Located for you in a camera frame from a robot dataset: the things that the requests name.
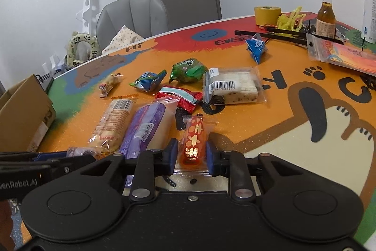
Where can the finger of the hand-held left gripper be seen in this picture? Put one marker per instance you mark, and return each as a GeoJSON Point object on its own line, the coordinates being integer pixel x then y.
{"type": "Point", "coordinates": [51, 157]}
{"type": "Point", "coordinates": [73, 164]}

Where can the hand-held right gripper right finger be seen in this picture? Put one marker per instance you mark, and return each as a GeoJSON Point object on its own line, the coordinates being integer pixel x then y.
{"type": "Point", "coordinates": [210, 158]}

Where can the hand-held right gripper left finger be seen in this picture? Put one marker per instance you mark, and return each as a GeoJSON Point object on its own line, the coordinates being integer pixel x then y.
{"type": "Point", "coordinates": [172, 157]}

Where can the small clear snack packet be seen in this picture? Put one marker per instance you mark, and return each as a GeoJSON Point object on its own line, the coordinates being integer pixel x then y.
{"type": "Point", "coordinates": [80, 151]}

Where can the orange floral snack packet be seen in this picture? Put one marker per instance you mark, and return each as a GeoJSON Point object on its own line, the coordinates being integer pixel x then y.
{"type": "Point", "coordinates": [192, 136]}

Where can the cardboard box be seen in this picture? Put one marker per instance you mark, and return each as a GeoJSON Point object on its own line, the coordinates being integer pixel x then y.
{"type": "Point", "coordinates": [20, 115]}

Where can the beige bread packet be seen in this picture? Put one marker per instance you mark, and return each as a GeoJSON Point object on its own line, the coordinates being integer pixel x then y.
{"type": "Point", "coordinates": [113, 121]}

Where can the clear cake packet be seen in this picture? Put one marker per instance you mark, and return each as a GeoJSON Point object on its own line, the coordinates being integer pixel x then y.
{"type": "Point", "coordinates": [235, 86]}

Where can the green snack packet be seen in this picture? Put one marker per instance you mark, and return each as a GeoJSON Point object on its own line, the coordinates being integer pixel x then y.
{"type": "Point", "coordinates": [188, 70]}

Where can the blue snack packet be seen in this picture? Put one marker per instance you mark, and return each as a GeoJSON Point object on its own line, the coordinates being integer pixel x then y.
{"type": "Point", "coordinates": [257, 46]}

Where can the purple snack packet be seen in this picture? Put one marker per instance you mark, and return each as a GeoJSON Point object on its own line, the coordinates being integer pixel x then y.
{"type": "Point", "coordinates": [144, 127]}

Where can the red snack packet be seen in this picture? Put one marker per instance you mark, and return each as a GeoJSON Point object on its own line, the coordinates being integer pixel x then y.
{"type": "Point", "coordinates": [176, 99]}

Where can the blue-green snack packet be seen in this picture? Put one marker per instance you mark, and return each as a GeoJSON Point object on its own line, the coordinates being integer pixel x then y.
{"type": "Point", "coordinates": [147, 81]}

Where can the small candy packet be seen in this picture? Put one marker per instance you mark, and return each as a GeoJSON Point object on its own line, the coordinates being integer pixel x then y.
{"type": "Point", "coordinates": [109, 83]}

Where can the white plastic holder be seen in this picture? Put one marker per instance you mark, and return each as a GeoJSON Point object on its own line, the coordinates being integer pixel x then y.
{"type": "Point", "coordinates": [54, 61]}

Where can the panda print neck pillow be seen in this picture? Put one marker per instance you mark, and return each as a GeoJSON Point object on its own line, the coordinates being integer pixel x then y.
{"type": "Point", "coordinates": [73, 48]}

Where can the dotted cream cushion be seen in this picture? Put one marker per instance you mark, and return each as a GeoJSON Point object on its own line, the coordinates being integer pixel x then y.
{"type": "Point", "coordinates": [124, 37]}

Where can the yellow tape roll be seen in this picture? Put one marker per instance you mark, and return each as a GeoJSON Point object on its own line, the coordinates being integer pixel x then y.
{"type": "Point", "coordinates": [265, 15]}

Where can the yellow toy vehicle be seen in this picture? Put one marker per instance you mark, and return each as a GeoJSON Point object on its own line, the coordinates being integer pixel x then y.
{"type": "Point", "coordinates": [289, 21]}

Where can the amber glass bottle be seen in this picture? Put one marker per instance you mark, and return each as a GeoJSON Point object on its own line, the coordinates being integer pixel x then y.
{"type": "Point", "coordinates": [325, 18]}

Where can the white spray bottle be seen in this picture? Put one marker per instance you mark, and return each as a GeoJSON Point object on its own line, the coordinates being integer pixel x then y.
{"type": "Point", "coordinates": [370, 4]}

